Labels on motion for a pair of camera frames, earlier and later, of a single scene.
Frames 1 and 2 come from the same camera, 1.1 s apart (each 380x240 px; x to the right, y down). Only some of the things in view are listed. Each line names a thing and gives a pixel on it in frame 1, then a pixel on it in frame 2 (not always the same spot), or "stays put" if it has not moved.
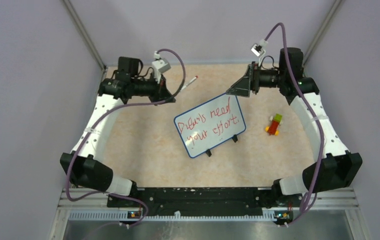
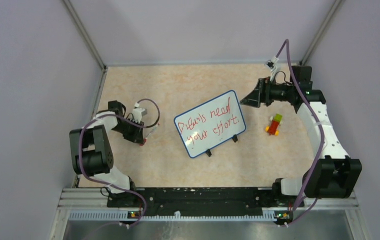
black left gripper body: (155, 89) → (129, 131)
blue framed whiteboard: (210, 124) stays put
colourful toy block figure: (275, 122) stays put
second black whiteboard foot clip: (235, 138) stays put
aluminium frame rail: (348, 199) stays put
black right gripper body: (253, 78) → (264, 86)
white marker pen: (190, 82) → (158, 124)
